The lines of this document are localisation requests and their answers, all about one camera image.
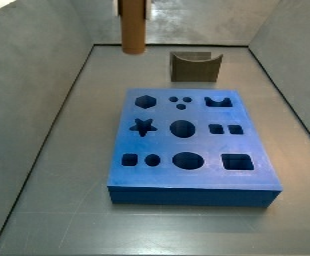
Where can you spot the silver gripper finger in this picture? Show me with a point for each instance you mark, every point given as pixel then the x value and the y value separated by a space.
pixel 149 2
pixel 117 7

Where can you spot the brown round cylinder peg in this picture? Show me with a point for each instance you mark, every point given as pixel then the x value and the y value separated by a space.
pixel 133 26

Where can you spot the blue shape sorting board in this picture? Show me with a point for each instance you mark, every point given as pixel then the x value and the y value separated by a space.
pixel 188 150

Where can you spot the dark olive curved block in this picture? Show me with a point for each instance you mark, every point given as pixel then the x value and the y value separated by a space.
pixel 194 66

